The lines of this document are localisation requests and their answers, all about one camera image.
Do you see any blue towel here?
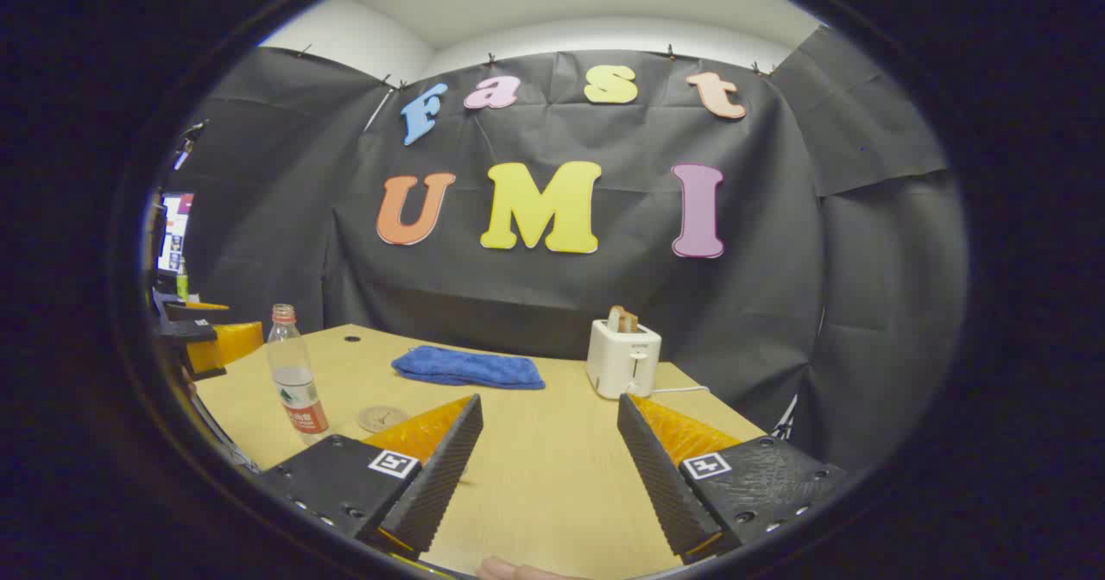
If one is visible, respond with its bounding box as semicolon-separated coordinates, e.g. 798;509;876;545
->
391;345;546;390

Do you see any black backdrop cloth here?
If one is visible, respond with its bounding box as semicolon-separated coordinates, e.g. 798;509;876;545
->
160;26;969;477

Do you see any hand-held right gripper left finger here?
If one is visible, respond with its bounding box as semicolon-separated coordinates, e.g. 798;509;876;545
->
256;393;484;561

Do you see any white toaster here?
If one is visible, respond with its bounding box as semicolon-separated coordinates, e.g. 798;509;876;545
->
586;318;663;400

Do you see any clear plastic water bottle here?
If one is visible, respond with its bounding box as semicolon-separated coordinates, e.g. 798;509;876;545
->
266;304;331;436

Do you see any round brown coaster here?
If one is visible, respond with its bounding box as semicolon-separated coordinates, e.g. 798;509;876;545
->
357;405;410;434

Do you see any computer monitor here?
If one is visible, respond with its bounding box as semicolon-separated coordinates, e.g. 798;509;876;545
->
155;192;195;274

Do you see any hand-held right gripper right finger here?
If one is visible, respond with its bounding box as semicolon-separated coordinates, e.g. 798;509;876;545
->
616;393;851;565

